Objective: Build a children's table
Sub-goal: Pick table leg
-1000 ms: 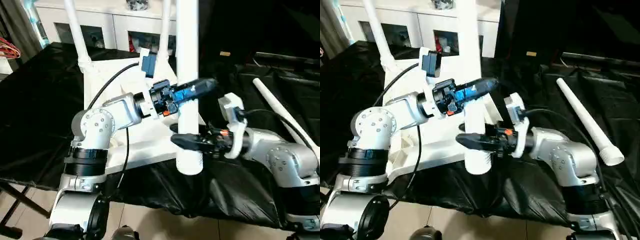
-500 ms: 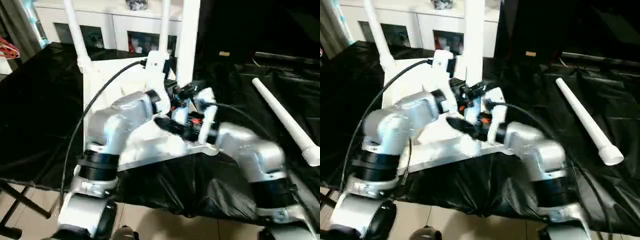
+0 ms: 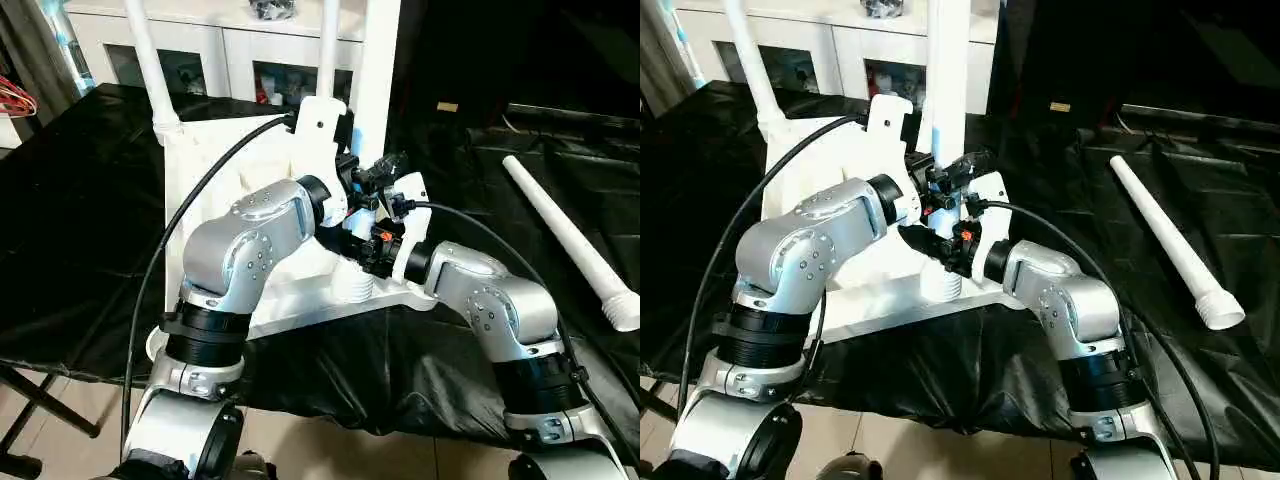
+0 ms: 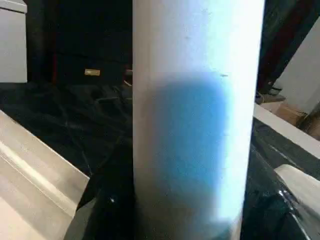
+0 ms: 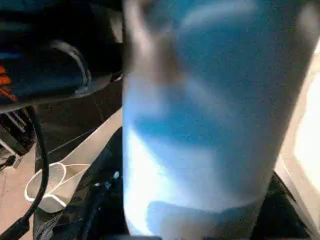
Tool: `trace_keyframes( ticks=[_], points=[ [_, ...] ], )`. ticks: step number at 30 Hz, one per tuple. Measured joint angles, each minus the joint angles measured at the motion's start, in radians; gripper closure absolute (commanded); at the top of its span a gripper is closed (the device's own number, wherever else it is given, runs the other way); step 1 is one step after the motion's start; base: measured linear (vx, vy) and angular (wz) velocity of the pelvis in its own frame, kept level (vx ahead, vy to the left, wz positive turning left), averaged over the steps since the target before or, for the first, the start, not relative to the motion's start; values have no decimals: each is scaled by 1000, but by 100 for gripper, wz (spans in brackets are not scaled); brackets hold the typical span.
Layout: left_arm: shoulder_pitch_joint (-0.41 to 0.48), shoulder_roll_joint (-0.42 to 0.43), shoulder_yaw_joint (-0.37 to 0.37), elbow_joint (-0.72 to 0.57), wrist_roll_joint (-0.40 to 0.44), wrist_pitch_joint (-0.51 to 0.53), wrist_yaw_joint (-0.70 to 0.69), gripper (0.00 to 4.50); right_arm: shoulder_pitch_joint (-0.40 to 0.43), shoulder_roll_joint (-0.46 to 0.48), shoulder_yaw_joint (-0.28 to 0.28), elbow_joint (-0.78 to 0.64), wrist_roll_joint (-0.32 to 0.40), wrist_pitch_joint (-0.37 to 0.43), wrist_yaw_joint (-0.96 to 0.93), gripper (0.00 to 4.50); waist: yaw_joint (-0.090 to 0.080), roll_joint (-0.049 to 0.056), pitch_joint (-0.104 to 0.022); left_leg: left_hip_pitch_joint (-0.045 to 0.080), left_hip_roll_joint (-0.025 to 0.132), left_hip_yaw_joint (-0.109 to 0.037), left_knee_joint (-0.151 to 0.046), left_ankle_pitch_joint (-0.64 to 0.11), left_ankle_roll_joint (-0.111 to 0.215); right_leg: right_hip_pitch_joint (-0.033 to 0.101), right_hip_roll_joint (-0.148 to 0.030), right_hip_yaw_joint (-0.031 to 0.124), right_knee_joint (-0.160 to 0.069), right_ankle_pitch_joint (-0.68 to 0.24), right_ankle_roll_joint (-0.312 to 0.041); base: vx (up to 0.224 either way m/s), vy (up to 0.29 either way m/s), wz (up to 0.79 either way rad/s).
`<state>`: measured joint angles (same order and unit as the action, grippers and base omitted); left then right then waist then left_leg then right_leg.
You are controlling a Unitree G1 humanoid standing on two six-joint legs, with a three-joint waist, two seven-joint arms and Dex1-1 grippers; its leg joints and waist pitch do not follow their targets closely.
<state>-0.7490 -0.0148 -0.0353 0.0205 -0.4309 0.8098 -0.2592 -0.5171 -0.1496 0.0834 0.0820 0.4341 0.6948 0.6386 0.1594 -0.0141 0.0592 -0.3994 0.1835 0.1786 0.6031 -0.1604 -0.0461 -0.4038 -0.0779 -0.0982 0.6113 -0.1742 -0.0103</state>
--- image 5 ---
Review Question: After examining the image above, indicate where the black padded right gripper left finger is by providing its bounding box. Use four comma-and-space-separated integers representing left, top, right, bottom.
56, 126, 125, 240

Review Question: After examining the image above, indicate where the black left wrist camera cable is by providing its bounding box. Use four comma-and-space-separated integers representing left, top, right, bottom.
0, 105, 50, 240

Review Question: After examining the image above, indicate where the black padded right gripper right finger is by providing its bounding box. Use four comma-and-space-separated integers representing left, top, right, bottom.
256, 171, 314, 240

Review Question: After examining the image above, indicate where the black glossy mat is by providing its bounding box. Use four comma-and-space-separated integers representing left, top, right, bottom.
32, 84, 126, 240

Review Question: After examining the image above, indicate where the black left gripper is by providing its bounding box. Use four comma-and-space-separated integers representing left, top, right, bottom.
0, 38, 94, 111

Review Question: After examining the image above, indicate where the white plastic table leg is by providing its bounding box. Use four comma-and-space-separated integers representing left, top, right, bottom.
121, 0, 320, 240

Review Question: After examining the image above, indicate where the white plastic table top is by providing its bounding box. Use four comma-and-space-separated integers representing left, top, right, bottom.
24, 0, 320, 227

